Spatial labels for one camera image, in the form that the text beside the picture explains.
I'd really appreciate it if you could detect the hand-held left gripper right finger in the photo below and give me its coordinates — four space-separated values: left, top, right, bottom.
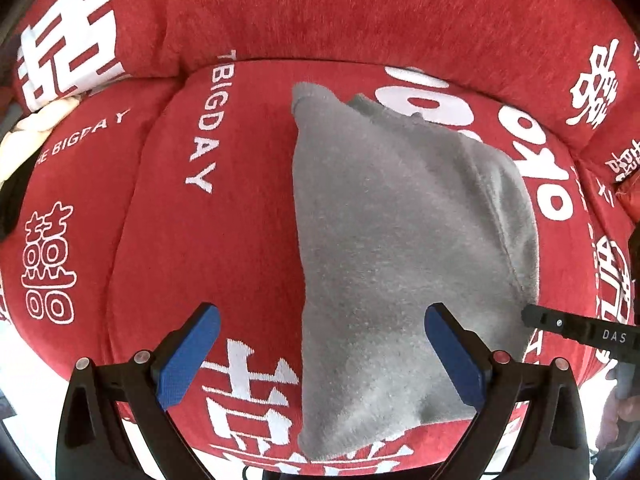
424 302 589 480

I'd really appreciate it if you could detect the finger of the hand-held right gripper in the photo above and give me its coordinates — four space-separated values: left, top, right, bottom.
520 302 587 343

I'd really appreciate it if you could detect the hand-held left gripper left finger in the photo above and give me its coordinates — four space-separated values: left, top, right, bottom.
56 302 222 480

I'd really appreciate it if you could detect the grey fleece garment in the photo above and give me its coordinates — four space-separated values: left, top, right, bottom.
290 82 544 461

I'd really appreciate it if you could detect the person's right hand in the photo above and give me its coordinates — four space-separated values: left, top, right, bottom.
596 367 640 453

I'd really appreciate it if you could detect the red printed sofa cover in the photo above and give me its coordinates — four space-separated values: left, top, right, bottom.
0 0 640 480

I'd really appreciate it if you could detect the dark navy garment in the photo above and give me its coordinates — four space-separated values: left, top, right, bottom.
0 175 32 243

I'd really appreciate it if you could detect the cream cloth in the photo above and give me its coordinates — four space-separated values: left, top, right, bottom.
0 97 82 183

